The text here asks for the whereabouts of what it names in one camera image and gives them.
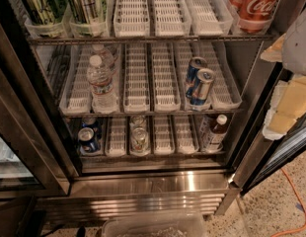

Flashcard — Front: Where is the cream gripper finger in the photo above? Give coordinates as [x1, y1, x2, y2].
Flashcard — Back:
[263, 76, 306, 140]
[261, 34, 286, 62]

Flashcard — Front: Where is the red bull can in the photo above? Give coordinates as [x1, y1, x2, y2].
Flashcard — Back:
[191, 68, 215, 106]
[186, 56, 207, 99]

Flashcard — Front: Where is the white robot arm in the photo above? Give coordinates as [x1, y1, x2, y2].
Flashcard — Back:
[261, 8, 306, 140]

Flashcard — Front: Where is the front coca-cola can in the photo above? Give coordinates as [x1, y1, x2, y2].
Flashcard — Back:
[239, 0, 277, 33]

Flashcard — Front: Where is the rear silver soda can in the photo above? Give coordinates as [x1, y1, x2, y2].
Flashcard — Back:
[129, 116, 147, 130]

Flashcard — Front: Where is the silver soda can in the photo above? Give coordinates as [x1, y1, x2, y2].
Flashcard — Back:
[131, 127, 148, 153]
[129, 116, 147, 130]

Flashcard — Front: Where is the front silver soda can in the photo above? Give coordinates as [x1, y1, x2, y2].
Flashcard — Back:
[131, 127, 148, 153]

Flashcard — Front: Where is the stainless steel display fridge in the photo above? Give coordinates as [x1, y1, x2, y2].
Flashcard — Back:
[0, 0, 306, 225]

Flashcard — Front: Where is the rear blue pepsi can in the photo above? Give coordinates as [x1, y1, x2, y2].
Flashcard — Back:
[82, 117, 102, 139]

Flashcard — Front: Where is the blue pepsi can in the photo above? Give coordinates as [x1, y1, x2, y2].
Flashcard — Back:
[82, 117, 102, 139]
[78, 127, 100, 153]

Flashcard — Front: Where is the green tall can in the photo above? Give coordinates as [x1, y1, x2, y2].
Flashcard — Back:
[68, 0, 107, 37]
[22, 0, 67, 38]

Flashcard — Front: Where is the front blue pepsi can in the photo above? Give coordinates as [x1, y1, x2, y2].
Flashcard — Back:
[78, 127, 100, 153]

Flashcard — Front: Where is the left green tall can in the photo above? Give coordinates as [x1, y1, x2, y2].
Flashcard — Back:
[22, 0, 67, 38]

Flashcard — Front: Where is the white tray under coca-cola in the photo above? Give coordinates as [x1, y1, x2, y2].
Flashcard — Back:
[223, 0, 277, 34]

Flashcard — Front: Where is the brown drink bottle white cap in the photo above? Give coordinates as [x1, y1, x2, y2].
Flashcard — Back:
[204, 115, 228, 151]

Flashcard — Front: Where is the white tray under red bull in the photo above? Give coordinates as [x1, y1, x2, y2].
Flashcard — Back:
[174, 41, 213, 113]

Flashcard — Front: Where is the white tray under water bottles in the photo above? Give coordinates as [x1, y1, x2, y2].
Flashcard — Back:
[89, 43, 122, 115]

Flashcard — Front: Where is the clear plastic bin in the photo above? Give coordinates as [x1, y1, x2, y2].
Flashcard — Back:
[102, 211, 207, 237]

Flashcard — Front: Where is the rear clear water bottle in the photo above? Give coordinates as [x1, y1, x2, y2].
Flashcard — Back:
[92, 44, 115, 73]

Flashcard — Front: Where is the clear water bottle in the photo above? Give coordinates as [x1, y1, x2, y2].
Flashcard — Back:
[87, 54, 117, 114]
[92, 44, 115, 73]

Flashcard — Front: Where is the front clear water bottle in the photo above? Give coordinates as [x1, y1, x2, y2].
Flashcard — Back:
[87, 54, 117, 114]

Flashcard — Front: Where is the top wire shelf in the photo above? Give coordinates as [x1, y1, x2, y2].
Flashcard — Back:
[27, 35, 275, 45]

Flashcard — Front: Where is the wire shelf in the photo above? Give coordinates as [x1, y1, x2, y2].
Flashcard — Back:
[61, 109, 244, 119]
[27, 35, 275, 45]
[80, 152, 225, 161]

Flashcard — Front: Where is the middle wire shelf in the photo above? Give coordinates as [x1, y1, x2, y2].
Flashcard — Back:
[61, 109, 244, 119]

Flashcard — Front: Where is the orange cable on floor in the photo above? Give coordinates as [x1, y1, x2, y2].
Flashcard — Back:
[269, 167, 306, 237]

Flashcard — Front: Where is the bottom wire shelf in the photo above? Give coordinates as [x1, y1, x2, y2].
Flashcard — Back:
[80, 152, 225, 161]

